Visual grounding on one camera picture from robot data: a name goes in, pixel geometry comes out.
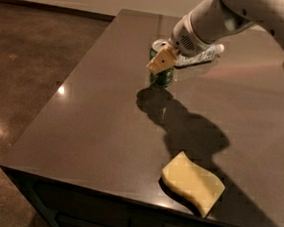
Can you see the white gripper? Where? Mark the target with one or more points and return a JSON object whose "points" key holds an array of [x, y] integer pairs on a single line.
{"points": [[185, 39]]}

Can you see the green soda can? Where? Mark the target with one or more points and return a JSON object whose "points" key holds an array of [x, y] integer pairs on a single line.
{"points": [[164, 78]]}

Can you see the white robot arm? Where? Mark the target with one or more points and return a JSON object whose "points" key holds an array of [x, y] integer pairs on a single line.
{"points": [[212, 20]]}

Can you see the blue plastic bottle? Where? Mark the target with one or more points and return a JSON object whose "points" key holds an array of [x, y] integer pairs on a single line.
{"points": [[205, 57]]}

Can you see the yellow sponge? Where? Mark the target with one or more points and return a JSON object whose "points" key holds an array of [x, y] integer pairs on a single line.
{"points": [[193, 183]]}

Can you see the dark cabinet under table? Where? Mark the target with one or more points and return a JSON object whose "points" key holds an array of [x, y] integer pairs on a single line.
{"points": [[62, 204]]}

